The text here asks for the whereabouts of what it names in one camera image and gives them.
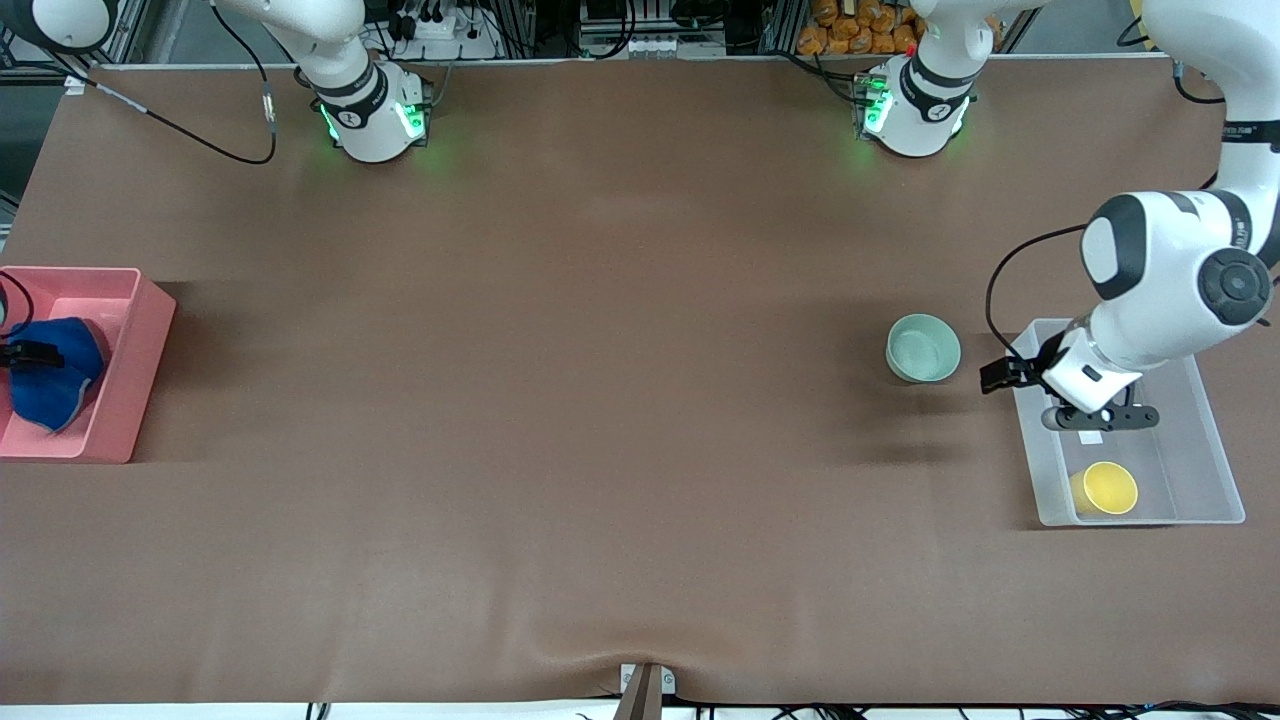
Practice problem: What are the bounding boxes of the clear plastic bin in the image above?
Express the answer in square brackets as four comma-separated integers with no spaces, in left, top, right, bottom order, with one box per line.
[1005,317,1247,528]

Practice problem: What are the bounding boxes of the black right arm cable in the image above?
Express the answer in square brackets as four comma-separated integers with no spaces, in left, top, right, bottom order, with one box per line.
[0,0,279,336]

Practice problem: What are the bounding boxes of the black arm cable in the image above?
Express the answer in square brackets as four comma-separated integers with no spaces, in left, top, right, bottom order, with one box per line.
[985,15,1229,366]
[0,0,279,336]

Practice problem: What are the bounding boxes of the table cover mat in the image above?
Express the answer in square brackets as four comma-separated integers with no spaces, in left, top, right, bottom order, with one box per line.
[0,55,1280,706]

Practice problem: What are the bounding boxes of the mint green bowl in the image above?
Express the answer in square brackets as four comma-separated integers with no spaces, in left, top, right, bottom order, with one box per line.
[886,313,962,384]

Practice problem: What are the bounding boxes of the aluminium frame profile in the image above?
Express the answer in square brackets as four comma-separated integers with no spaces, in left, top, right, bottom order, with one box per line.
[60,0,186,96]

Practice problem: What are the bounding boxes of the brown mounting post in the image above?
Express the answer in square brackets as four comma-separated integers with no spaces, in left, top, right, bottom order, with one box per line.
[613,663,664,720]

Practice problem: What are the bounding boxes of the white socket block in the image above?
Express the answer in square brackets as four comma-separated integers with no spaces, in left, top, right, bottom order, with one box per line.
[585,33,701,59]

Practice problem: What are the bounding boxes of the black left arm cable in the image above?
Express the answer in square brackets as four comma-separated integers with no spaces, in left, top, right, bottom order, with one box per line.
[985,15,1229,366]

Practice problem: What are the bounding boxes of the white power strip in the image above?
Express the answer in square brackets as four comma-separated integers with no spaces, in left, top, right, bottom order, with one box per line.
[385,5,501,61]

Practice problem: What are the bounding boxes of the yellow cup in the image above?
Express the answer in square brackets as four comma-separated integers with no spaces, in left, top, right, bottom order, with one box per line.
[1070,461,1140,518]

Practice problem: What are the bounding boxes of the orange snack packets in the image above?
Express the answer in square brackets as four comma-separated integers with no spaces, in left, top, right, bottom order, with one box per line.
[797,0,926,56]

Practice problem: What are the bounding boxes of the pink plastic bin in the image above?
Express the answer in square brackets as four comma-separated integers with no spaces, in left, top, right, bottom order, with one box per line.
[0,266,177,465]

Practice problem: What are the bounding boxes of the grey bracket plate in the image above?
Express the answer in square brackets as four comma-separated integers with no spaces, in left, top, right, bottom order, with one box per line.
[620,664,677,697]

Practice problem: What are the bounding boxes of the blue microfibre cloth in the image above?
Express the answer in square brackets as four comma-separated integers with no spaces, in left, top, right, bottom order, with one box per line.
[8,317,111,434]

